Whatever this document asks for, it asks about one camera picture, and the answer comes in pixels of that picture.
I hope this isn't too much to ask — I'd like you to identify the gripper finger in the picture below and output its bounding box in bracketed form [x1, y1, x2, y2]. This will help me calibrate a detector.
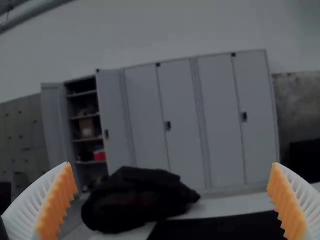
[266, 161, 320, 240]
[0, 161, 79, 240]

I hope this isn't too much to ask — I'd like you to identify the red box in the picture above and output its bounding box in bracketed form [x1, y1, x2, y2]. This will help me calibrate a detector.
[93, 149, 107, 161]

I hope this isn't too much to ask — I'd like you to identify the black mat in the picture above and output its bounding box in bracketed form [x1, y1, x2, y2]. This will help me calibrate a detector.
[146, 209, 288, 240]

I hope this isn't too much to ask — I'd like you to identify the cardboard box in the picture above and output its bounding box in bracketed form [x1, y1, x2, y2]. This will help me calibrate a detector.
[79, 117, 95, 139]

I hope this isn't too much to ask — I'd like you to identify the black jacket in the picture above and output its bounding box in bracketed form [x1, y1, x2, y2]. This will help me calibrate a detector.
[80, 166, 202, 233]

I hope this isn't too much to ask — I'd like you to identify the grey cupboard with open door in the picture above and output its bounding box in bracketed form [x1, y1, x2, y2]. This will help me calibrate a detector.
[40, 68, 127, 194]

